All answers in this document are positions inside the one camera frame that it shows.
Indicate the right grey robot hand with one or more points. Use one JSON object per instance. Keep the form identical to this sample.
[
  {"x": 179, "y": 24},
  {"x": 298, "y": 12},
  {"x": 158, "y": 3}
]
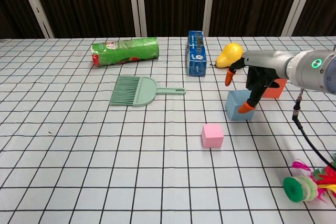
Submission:
[{"x": 267, "y": 64}]

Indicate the blue foam cube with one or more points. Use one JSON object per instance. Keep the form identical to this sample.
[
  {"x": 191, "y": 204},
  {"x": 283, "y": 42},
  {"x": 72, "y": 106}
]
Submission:
[{"x": 232, "y": 106}]

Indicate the small pink foam cube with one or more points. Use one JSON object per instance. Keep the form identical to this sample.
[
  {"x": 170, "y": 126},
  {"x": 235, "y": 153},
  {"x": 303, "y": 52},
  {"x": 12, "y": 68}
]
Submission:
[{"x": 212, "y": 137}]

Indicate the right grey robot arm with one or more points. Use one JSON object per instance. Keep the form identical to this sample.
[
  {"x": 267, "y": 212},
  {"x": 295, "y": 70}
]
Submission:
[{"x": 315, "y": 72}]

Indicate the mint green hand brush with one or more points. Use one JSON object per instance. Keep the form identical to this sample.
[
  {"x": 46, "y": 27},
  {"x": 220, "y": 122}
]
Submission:
[{"x": 143, "y": 93}]

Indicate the large orange foam cube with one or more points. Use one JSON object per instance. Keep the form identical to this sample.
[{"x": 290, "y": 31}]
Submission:
[{"x": 273, "y": 93}]

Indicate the yellow toy pear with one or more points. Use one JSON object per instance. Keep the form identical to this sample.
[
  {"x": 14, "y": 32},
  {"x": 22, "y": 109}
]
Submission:
[{"x": 228, "y": 56}]

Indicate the long blue cardboard box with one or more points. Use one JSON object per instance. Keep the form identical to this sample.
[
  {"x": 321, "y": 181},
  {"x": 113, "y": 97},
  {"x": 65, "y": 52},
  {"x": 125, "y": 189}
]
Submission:
[{"x": 197, "y": 61}]

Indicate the colourful feather shuttlecock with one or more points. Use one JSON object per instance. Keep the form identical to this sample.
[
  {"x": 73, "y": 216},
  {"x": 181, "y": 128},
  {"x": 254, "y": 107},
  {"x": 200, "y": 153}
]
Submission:
[{"x": 294, "y": 188}]

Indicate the green cylindrical snack can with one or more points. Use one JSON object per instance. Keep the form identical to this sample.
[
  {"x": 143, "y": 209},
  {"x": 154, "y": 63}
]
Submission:
[{"x": 126, "y": 51}]

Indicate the white black-grid tablecloth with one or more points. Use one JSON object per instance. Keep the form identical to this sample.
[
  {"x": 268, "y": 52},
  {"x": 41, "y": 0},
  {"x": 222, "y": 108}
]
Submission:
[{"x": 78, "y": 155}]

